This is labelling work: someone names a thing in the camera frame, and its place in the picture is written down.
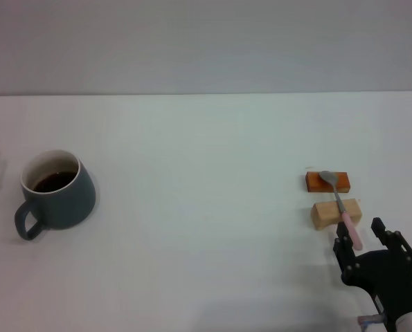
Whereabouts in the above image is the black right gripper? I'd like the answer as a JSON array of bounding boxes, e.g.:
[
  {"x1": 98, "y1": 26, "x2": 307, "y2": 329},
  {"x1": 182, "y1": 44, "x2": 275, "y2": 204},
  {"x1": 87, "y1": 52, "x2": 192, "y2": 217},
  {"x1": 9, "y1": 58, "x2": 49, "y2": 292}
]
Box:
[{"x1": 332, "y1": 216, "x2": 412, "y2": 332}]

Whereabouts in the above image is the pink-handled metal spoon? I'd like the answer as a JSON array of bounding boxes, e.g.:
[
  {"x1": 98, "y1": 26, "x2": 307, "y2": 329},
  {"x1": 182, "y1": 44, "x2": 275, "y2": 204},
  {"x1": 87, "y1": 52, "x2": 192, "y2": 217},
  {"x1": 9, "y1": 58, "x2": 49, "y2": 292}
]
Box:
[{"x1": 319, "y1": 170, "x2": 364, "y2": 251}]

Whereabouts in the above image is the dark grey ceramic mug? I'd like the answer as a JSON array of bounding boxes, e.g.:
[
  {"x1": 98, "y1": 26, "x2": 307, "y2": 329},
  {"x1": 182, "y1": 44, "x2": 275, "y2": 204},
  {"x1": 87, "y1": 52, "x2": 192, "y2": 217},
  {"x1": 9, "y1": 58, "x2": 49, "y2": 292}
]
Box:
[{"x1": 14, "y1": 149, "x2": 97, "y2": 241}]

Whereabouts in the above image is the light wooden arch block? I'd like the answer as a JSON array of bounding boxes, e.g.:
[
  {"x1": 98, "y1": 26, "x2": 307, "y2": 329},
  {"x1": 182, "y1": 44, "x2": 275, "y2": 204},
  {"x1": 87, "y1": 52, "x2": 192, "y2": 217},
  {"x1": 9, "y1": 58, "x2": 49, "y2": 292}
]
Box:
[{"x1": 311, "y1": 199, "x2": 362, "y2": 231}]

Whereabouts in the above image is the orange-brown wooden block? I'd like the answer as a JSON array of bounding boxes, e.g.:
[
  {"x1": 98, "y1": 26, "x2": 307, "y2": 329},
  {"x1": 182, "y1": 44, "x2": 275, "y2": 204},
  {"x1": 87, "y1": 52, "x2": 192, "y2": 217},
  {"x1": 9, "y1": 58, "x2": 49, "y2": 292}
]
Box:
[{"x1": 305, "y1": 171, "x2": 351, "y2": 194}]

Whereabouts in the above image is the dark coffee liquid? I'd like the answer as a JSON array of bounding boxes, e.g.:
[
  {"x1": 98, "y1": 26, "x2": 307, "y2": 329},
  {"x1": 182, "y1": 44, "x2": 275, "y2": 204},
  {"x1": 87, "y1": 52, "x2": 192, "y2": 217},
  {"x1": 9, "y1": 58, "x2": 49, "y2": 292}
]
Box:
[{"x1": 32, "y1": 172, "x2": 78, "y2": 193}]

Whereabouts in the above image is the grey right wrist cable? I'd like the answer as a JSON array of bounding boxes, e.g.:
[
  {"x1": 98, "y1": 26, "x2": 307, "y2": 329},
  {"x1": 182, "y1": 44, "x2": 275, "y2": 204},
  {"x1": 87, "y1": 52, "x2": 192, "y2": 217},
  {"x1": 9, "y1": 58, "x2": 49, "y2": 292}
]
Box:
[{"x1": 357, "y1": 313, "x2": 386, "y2": 328}]

